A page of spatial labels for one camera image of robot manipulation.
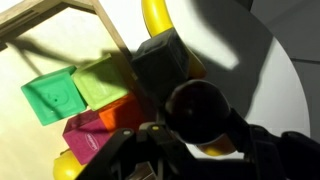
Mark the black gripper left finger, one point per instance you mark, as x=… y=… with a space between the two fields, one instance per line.
x=140 y=156

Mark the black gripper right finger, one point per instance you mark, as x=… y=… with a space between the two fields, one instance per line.
x=290 y=160

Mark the dark red plum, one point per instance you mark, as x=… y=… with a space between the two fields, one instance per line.
x=196 y=110

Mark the wooden slatted tray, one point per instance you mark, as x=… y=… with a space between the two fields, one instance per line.
x=33 y=40

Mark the orange soft cube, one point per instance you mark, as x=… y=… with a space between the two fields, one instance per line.
x=121 y=113

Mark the magenta soft cube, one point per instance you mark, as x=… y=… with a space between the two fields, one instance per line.
x=86 y=140

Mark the yellow lemon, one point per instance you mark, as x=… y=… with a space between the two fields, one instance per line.
x=65 y=168

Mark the light green soft cube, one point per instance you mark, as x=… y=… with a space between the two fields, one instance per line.
x=100 y=81

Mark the gray soft cube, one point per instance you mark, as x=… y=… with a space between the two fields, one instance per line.
x=160 y=63

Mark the yellow banana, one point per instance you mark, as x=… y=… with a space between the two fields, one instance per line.
x=156 y=16

